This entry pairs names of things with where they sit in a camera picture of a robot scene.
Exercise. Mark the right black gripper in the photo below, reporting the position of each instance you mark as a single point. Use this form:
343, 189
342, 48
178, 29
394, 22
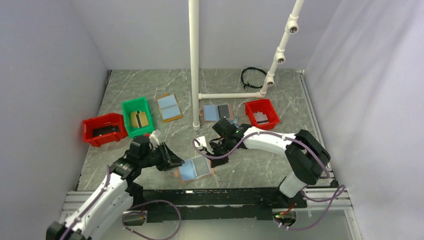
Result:
216, 162

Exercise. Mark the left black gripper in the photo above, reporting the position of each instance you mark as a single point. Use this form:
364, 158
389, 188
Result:
174, 160

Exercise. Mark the brown blue card holder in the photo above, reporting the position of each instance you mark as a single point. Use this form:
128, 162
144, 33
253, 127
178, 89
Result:
185, 174

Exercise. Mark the grey credit card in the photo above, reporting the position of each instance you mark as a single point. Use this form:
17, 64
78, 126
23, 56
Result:
201, 166

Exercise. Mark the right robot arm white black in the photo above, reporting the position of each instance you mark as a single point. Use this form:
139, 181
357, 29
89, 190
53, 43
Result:
307, 158

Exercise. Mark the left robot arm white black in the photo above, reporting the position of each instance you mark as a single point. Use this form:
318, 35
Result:
117, 192

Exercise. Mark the card holder with black card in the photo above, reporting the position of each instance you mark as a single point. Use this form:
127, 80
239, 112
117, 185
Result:
213, 113

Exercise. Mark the silver cards in right bin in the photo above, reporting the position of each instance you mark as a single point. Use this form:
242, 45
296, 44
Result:
260, 118

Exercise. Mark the open empty blue card holder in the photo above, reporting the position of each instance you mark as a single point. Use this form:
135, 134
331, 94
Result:
169, 108

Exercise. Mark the gold cards in green bin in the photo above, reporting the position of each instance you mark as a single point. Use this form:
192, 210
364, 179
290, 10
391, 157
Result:
139, 119

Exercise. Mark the black cards in left bin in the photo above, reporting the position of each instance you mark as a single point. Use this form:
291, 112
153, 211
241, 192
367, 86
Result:
108, 129

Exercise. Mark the right red plastic bin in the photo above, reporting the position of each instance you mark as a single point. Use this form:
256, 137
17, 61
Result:
262, 105

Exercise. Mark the red plastic bin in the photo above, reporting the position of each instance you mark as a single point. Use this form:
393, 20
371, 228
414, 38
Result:
262, 105
107, 119

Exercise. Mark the green plastic bin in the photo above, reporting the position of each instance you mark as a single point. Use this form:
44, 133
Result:
140, 104

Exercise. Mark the left red plastic bin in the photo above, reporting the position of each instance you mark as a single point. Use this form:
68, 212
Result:
107, 119

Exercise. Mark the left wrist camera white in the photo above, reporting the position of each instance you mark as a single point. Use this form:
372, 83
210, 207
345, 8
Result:
154, 137

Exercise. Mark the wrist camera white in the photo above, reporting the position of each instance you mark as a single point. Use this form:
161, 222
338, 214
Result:
154, 137
202, 144

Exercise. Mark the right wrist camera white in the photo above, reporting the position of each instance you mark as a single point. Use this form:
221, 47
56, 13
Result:
202, 144

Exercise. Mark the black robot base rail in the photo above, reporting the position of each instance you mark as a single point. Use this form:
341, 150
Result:
260, 203

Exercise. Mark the white pvc pipe frame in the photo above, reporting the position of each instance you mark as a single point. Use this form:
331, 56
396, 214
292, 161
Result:
291, 28

